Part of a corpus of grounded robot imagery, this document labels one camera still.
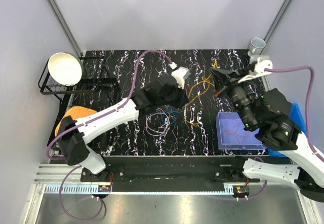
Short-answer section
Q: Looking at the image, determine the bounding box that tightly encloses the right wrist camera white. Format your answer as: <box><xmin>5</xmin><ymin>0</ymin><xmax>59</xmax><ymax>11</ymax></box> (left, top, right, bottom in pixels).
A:
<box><xmin>238</xmin><ymin>55</ymin><xmax>273</xmax><ymax>83</ymax></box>

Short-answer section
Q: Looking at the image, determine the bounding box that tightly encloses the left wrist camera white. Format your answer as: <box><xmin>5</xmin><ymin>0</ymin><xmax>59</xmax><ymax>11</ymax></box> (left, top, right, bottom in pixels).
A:
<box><xmin>169</xmin><ymin>62</ymin><xmax>190</xmax><ymax>89</ymax></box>

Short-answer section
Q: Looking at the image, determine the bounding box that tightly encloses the blue plastic bin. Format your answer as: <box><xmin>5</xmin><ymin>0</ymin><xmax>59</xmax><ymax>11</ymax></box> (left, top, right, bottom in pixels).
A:
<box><xmin>268</xmin><ymin>103</ymin><xmax>308</xmax><ymax>158</ymax></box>

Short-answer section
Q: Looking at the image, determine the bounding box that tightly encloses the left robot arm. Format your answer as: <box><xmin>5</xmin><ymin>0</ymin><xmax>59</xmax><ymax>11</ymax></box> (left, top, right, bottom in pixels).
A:
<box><xmin>58</xmin><ymin>75</ymin><xmax>188</xmax><ymax>181</ymax></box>

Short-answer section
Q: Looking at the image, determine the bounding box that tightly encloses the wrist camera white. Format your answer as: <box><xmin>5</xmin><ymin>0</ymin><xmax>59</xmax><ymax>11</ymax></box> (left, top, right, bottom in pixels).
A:
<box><xmin>169</xmin><ymin>62</ymin><xmax>190</xmax><ymax>89</ymax></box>
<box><xmin>238</xmin><ymin>55</ymin><xmax>273</xmax><ymax>83</ymax></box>

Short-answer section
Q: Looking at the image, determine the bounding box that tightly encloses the white mug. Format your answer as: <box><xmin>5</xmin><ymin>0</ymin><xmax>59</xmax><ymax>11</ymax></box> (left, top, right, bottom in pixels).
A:
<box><xmin>248</xmin><ymin>38</ymin><xmax>266</xmax><ymax>57</ymax></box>

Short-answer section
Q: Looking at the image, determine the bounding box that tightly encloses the black wire dish rack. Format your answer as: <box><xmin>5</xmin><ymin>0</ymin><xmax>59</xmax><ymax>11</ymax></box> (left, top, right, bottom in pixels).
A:
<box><xmin>38</xmin><ymin>55</ymin><xmax>121</xmax><ymax>111</ymax></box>

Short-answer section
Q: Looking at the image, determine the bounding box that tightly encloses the blue cable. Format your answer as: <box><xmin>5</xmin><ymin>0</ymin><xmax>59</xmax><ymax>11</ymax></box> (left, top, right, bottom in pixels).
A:
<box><xmin>155</xmin><ymin>107</ymin><xmax>185</xmax><ymax>125</ymax></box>

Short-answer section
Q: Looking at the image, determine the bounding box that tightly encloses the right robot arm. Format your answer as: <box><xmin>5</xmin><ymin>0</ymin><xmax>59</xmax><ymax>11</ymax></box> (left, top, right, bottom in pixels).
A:
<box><xmin>210</xmin><ymin>68</ymin><xmax>323</xmax><ymax>202</ymax></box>

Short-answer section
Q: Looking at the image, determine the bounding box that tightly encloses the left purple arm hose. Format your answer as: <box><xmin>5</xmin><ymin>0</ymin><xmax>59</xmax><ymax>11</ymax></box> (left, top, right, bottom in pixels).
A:
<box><xmin>45</xmin><ymin>49</ymin><xmax>177</xmax><ymax>221</ymax></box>

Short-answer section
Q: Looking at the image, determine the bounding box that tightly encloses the orange woven mat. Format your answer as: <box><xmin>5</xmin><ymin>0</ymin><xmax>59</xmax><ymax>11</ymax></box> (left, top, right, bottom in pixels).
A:
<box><xmin>54</xmin><ymin>106</ymin><xmax>97</xmax><ymax>137</ymax></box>

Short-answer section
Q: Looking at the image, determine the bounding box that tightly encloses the white bowl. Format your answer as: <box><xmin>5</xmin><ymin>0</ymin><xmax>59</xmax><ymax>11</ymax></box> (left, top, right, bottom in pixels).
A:
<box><xmin>48</xmin><ymin>52</ymin><xmax>85</xmax><ymax>86</ymax></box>

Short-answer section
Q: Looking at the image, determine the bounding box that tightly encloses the purple translucent box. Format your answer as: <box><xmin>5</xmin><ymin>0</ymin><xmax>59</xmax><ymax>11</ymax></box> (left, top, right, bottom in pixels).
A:
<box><xmin>215</xmin><ymin>112</ymin><xmax>266</xmax><ymax>151</ymax></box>

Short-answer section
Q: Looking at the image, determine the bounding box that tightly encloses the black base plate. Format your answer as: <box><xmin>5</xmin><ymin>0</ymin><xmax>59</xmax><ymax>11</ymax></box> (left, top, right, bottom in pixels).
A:
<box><xmin>80</xmin><ymin>156</ymin><xmax>247</xmax><ymax>195</ymax></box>

